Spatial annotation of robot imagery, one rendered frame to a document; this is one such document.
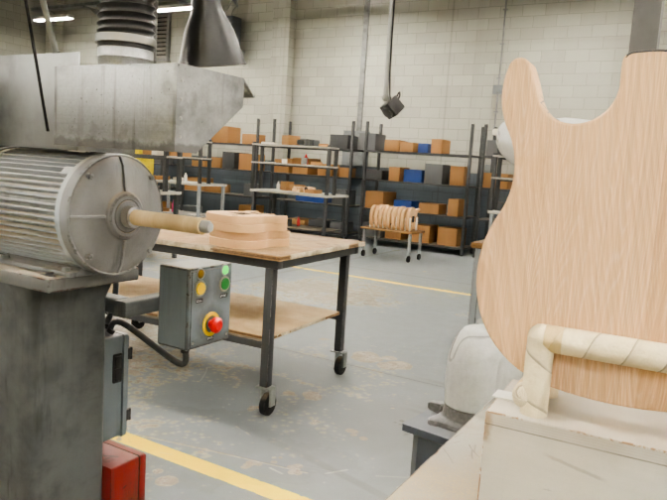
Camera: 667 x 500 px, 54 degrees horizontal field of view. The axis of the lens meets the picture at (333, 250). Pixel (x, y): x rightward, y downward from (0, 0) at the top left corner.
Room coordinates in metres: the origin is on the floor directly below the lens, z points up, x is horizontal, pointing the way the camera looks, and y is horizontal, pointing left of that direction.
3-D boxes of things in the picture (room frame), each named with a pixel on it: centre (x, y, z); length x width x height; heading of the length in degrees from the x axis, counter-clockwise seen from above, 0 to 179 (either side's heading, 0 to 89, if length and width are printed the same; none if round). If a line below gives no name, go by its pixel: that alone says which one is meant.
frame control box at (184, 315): (1.61, 0.41, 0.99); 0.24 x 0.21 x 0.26; 60
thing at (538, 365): (0.75, -0.25, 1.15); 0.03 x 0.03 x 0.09
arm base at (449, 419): (1.74, -0.39, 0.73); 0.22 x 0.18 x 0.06; 53
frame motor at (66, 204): (1.45, 0.60, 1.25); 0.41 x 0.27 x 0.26; 60
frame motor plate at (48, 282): (1.47, 0.66, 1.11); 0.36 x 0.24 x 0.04; 60
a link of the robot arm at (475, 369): (1.73, -0.42, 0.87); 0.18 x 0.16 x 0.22; 101
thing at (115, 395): (1.60, 0.58, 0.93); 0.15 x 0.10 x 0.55; 60
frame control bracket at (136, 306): (1.56, 0.44, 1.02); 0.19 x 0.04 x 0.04; 150
